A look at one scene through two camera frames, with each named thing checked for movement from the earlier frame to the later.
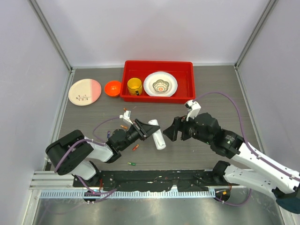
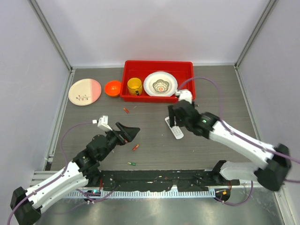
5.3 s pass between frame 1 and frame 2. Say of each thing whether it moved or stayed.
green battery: stayed
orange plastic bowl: stayed
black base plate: stayed
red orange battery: stayed
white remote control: moved
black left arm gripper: moved
